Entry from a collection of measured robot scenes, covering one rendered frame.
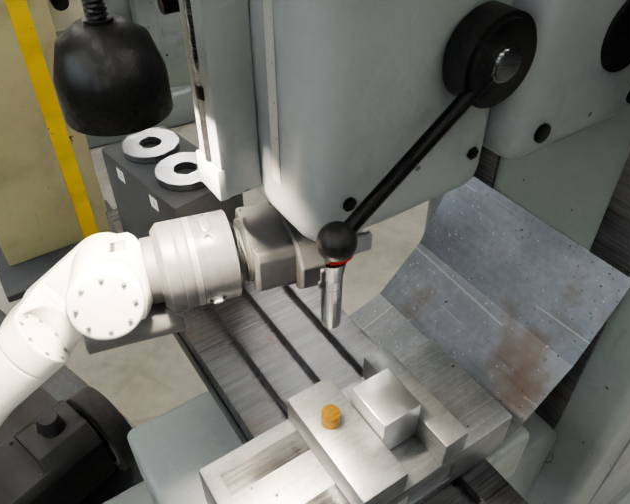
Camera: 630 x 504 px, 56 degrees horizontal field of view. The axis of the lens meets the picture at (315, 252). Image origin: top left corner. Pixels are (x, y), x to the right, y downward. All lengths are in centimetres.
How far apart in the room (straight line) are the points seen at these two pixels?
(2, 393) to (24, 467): 70
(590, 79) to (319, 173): 26
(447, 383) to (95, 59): 58
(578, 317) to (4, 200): 206
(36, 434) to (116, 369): 88
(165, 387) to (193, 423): 114
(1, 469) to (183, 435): 48
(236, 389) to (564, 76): 58
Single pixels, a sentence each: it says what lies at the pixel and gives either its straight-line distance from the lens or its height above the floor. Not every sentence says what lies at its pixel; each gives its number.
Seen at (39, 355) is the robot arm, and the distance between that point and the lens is 59.
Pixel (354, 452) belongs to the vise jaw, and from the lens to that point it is 68.
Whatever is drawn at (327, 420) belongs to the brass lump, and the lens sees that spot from 68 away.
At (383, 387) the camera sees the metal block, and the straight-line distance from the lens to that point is 69.
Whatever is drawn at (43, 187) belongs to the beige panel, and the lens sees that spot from 248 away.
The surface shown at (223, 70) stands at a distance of 44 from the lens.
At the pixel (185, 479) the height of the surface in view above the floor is 86.
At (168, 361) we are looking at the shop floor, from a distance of 214.
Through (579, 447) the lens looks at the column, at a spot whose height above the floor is 74.
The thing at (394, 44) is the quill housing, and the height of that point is 148.
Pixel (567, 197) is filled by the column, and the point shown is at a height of 115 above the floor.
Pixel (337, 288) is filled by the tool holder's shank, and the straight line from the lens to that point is 66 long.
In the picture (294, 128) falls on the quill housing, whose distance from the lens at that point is 43.
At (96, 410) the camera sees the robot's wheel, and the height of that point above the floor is 60.
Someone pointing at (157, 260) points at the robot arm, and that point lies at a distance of 56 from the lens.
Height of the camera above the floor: 163
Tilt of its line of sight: 41 degrees down
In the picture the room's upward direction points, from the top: straight up
